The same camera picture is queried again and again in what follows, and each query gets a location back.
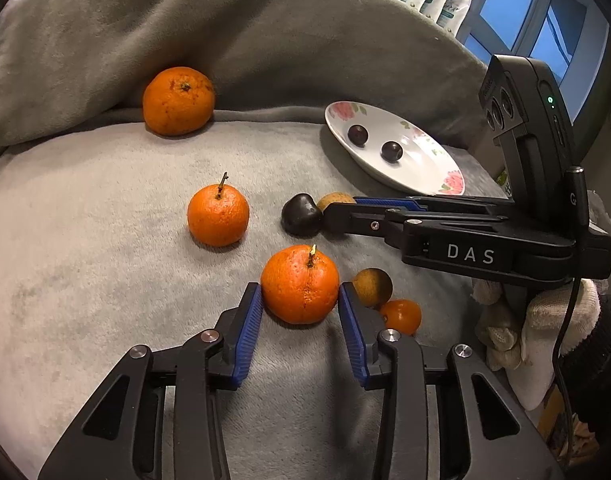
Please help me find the mandarin with peel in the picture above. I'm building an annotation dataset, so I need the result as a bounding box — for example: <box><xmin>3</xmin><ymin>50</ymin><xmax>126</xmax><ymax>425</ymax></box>
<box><xmin>260</xmin><ymin>244</ymin><xmax>341</xmax><ymax>326</ymax></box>

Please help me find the brown longan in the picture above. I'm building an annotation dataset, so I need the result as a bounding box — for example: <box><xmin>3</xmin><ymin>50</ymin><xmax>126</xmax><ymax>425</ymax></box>
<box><xmin>353</xmin><ymin>267</ymin><xmax>393</xmax><ymax>309</ymax></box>

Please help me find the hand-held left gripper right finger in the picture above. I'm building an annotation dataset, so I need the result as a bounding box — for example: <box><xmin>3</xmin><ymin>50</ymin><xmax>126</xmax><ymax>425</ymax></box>
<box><xmin>338</xmin><ymin>282</ymin><xmax>566</xmax><ymax>480</ymax></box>

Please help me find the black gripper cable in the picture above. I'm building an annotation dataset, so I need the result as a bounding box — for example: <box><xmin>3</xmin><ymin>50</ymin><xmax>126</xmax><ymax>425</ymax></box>
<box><xmin>553</xmin><ymin>166</ymin><xmax>592</xmax><ymax>480</ymax></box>

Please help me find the small mandarin with long stem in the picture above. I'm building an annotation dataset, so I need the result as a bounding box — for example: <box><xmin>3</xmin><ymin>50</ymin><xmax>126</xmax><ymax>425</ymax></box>
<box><xmin>187</xmin><ymin>172</ymin><xmax>250</xmax><ymax>248</ymax></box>

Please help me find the orange kumquat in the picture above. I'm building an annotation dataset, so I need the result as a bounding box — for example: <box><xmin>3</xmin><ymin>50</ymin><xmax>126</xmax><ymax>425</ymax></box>
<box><xmin>379</xmin><ymin>299</ymin><xmax>423</xmax><ymax>336</ymax></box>

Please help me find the dark brown chestnut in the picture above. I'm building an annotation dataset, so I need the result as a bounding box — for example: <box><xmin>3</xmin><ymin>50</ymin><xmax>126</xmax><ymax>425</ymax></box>
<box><xmin>280</xmin><ymin>193</ymin><xmax>323</xmax><ymax>236</ymax></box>

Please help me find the white floral plate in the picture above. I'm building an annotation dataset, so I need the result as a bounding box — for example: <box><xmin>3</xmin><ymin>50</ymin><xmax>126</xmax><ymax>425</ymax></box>
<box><xmin>324</xmin><ymin>101</ymin><xmax>466</xmax><ymax>197</ymax></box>

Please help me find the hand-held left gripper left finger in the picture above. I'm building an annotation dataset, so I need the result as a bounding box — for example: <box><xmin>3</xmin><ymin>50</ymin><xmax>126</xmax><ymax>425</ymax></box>
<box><xmin>38</xmin><ymin>282</ymin><xmax>263</xmax><ymax>480</ymax></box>

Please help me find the person's right forearm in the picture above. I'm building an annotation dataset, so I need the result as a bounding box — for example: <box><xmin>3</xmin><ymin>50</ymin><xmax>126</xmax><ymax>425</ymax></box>
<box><xmin>560</xmin><ymin>294</ymin><xmax>611</xmax><ymax>416</ymax></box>

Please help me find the person's right hand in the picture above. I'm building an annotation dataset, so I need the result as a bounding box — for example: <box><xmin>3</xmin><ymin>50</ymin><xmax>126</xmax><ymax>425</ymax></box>
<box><xmin>473</xmin><ymin>277</ymin><xmax>602</xmax><ymax>411</ymax></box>

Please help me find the beige cardboard box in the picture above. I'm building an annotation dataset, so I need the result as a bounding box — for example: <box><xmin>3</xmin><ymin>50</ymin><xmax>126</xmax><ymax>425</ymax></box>
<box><xmin>470</xmin><ymin>127</ymin><xmax>509</xmax><ymax>181</ymax></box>

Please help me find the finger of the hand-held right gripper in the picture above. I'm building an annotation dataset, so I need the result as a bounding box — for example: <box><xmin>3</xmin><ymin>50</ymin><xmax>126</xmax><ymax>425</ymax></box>
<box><xmin>323</xmin><ymin>202</ymin><xmax>509</xmax><ymax>248</ymax></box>
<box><xmin>354</xmin><ymin>196</ymin><xmax>509</xmax><ymax>212</ymax></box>

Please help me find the grey plush blanket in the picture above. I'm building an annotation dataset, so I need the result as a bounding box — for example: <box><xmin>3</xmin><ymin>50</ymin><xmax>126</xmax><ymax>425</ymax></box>
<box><xmin>0</xmin><ymin>105</ymin><xmax>511</xmax><ymax>480</ymax></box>

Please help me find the large orange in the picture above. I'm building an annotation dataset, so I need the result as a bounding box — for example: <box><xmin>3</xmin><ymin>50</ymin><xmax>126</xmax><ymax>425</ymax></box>
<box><xmin>142</xmin><ymin>66</ymin><xmax>216</xmax><ymax>137</ymax></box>

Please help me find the small tan longan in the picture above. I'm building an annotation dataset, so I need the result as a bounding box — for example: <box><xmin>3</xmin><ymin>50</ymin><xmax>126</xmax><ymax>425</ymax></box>
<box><xmin>317</xmin><ymin>192</ymin><xmax>357</xmax><ymax>212</ymax></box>

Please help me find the grey plush pillow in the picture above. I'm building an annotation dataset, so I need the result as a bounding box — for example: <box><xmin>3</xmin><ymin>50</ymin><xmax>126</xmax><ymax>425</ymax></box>
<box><xmin>0</xmin><ymin>0</ymin><xmax>491</xmax><ymax>147</ymax></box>

